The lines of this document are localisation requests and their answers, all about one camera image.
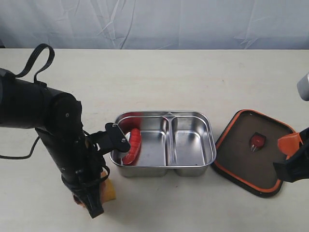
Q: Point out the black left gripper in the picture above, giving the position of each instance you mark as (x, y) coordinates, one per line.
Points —
(90, 171)

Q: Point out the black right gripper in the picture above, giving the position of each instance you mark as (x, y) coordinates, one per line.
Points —
(296, 148)

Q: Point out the transparent dark lunch box lid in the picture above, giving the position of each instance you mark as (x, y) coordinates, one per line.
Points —
(248, 148)

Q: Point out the red toy sausage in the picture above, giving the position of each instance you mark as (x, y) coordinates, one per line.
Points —
(135, 142)

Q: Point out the yellow toy cheese wedge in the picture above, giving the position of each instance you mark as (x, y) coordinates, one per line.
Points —
(107, 191)

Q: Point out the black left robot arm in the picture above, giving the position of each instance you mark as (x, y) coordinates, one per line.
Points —
(56, 117)

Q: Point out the steel two-compartment lunch box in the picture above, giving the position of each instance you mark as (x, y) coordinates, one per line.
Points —
(170, 140)

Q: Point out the light blue backdrop cloth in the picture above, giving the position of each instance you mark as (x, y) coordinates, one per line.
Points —
(155, 24)

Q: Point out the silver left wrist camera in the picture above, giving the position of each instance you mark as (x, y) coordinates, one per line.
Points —
(125, 146)

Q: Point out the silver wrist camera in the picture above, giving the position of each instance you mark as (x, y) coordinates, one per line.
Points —
(303, 87)
(125, 146)

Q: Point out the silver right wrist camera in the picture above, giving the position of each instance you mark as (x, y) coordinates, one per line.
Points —
(303, 87)

